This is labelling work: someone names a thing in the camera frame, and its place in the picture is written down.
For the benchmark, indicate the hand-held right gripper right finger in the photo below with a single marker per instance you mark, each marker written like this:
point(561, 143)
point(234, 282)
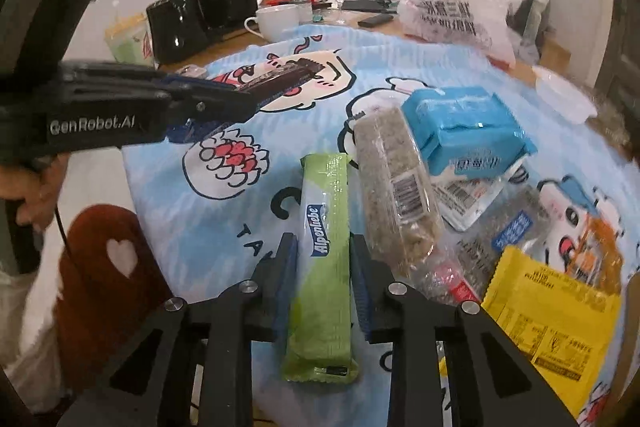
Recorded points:
point(361, 279)

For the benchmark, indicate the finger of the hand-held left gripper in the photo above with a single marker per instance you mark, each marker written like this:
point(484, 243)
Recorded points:
point(215, 107)
point(200, 82)

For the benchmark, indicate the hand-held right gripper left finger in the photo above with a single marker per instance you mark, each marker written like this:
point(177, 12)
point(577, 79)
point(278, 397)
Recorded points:
point(287, 269)

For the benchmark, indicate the green candy packet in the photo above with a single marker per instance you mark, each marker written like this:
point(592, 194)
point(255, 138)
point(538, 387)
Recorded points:
point(325, 257)

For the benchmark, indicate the dark chocolate bar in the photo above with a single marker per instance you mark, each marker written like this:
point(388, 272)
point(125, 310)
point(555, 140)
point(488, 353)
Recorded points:
point(282, 74)

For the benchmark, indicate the black sesame bar packet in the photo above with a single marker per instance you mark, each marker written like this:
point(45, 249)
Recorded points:
point(512, 232)

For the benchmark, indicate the yellow snack packet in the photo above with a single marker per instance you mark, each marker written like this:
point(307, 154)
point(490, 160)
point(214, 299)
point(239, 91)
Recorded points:
point(550, 322)

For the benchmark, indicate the orange-brown snack packet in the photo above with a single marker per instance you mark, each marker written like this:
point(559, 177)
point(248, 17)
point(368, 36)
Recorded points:
point(595, 252)

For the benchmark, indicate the person's left hand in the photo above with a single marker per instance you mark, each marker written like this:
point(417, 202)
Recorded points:
point(42, 189)

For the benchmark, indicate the black glossy pot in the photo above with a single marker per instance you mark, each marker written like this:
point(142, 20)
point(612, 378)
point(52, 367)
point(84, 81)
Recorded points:
point(175, 27)

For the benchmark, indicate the green and white packet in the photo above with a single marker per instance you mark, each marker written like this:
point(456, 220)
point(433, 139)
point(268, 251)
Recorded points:
point(125, 42)

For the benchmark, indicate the printed blanket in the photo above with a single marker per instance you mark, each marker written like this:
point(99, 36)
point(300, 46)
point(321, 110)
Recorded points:
point(200, 227)

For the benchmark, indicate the white cup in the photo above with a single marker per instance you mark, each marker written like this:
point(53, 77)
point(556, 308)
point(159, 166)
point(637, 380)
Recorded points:
point(277, 22)

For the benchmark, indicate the clear grain bar packet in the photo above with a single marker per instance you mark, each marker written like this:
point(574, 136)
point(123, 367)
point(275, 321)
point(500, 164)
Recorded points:
point(390, 167)

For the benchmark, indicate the small glass jar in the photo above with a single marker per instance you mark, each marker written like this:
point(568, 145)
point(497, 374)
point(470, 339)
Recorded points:
point(301, 4)

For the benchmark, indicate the white barcode packet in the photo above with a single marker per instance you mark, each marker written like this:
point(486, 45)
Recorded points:
point(467, 202)

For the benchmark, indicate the person's red heart-print clothing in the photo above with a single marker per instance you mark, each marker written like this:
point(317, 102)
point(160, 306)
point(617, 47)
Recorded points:
point(95, 307)

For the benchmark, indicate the black remote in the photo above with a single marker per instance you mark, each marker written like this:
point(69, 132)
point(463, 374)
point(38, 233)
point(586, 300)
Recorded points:
point(376, 20)

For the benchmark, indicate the black flat case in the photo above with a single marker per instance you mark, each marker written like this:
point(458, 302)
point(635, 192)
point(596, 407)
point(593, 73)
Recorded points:
point(367, 4)

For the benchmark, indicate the blue snack packet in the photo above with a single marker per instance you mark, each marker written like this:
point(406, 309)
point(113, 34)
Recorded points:
point(465, 127)

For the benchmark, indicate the white cloth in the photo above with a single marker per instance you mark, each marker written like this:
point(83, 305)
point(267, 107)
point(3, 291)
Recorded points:
point(30, 337)

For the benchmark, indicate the white printed plastic bag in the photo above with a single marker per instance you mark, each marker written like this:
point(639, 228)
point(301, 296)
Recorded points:
point(450, 17)

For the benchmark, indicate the clear plastic container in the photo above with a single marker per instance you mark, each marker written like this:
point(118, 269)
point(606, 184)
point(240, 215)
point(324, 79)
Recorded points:
point(562, 93)

